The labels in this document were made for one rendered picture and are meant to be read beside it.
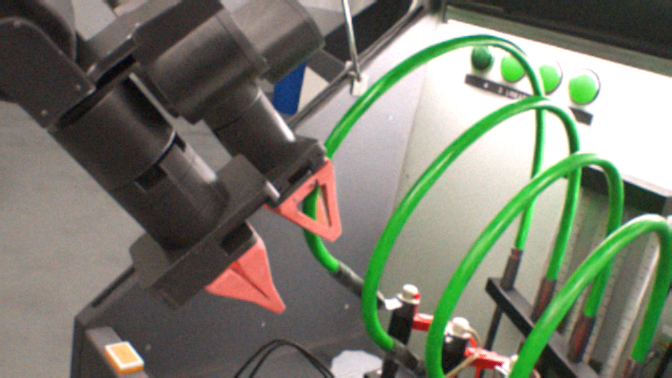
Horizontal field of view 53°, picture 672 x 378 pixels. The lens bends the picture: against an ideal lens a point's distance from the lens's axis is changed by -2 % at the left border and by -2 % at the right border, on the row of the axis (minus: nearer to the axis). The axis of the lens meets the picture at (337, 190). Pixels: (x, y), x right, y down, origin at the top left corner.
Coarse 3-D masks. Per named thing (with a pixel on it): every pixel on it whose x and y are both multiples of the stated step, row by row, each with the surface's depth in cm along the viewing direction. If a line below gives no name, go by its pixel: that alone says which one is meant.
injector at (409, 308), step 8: (408, 304) 80; (416, 304) 80; (392, 312) 81; (400, 312) 80; (408, 312) 80; (416, 312) 81; (392, 320) 81; (400, 320) 80; (408, 320) 80; (392, 328) 81; (400, 328) 81; (408, 328) 81; (392, 336) 81; (400, 336) 81; (408, 336) 81; (384, 360) 83; (392, 360) 82; (384, 368) 83; (392, 368) 83; (384, 376) 83; (392, 376) 83
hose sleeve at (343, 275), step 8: (344, 264) 72; (328, 272) 71; (336, 272) 70; (344, 272) 71; (352, 272) 73; (336, 280) 72; (344, 280) 72; (352, 280) 72; (360, 280) 74; (352, 288) 73; (360, 288) 74; (360, 296) 74
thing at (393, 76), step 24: (432, 48) 68; (456, 48) 70; (504, 48) 75; (408, 72) 67; (528, 72) 79; (360, 96) 65; (336, 144) 64; (312, 192) 65; (312, 216) 66; (528, 216) 90; (312, 240) 67; (336, 264) 70
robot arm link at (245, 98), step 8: (248, 88) 59; (256, 88) 60; (240, 96) 58; (248, 96) 59; (256, 96) 59; (224, 104) 58; (232, 104) 58; (240, 104) 58; (248, 104) 59; (216, 112) 58; (224, 112) 58; (232, 112) 58; (240, 112) 58; (208, 120) 59; (216, 120) 59; (224, 120) 59; (232, 120) 59; (208, 128) 61; (216, 128) 59
